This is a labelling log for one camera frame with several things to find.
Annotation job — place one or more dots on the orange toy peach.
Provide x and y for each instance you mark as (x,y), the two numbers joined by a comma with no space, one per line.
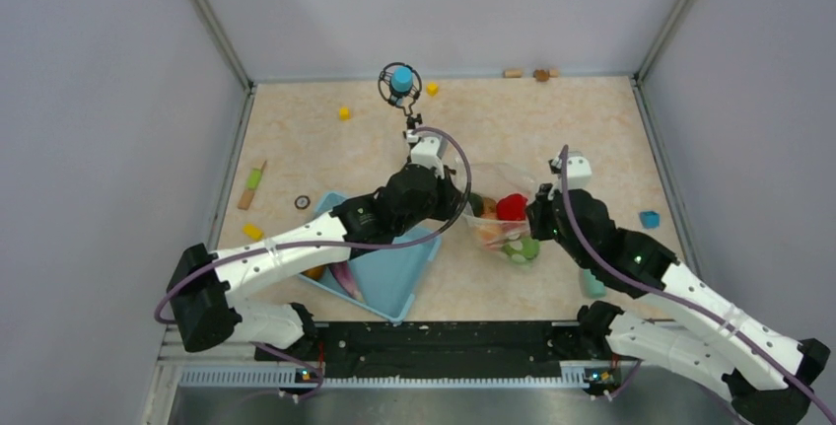
(491,231)

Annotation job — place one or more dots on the blue microphone on tripod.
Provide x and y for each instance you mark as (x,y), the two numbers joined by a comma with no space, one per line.
(401,86)

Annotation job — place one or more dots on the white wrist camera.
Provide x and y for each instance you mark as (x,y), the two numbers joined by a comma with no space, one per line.
(426,150)
(578,171)

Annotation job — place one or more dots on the green and wood toy block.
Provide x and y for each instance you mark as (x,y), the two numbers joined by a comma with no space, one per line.
(251,184)

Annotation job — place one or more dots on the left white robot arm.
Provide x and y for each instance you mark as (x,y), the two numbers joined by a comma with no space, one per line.
(209,291)

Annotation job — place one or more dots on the dark green toy avocado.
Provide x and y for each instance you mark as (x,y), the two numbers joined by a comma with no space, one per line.
(476,204)

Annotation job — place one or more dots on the yellow orange toy fruit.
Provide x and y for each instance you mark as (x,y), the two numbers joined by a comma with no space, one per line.
(315,273)

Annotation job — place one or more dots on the blue toy block right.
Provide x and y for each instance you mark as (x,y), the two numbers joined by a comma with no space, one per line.
(650,219)

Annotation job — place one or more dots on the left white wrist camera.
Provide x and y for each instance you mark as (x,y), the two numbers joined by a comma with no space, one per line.
(426,150)

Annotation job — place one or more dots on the brown wooden piece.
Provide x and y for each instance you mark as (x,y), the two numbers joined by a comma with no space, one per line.
(541,75)

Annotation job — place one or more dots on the clear polka dot zip bag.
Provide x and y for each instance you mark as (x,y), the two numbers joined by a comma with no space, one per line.
(494,181)

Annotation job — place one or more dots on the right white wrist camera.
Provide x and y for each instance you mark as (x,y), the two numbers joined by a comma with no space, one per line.
(578,171)

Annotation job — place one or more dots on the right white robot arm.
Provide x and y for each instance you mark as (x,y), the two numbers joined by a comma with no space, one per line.
(766,377)

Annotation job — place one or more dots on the yellow cube near microphone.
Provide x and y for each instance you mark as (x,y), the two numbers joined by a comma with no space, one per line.
(432,89)

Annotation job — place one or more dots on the purple toy eggplant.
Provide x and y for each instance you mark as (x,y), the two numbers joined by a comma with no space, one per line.
(343,275)

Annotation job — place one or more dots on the wooden cork piece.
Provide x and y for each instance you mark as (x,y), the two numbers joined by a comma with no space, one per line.
(513,73)

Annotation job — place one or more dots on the yellow block front left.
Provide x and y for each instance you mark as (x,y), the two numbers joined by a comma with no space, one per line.
(253,232)

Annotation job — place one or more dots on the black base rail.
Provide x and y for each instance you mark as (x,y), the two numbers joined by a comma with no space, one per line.
(448,349)

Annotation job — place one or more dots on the red toy bell pepper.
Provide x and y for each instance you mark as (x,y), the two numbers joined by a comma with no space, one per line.
(512,207)

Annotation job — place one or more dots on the teal plastic bottle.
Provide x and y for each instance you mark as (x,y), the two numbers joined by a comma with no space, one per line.
(591,287)

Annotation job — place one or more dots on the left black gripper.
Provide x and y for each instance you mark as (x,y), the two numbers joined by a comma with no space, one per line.
(452,196)

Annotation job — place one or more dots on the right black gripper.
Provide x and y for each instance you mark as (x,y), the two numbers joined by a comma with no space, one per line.
(537,210)

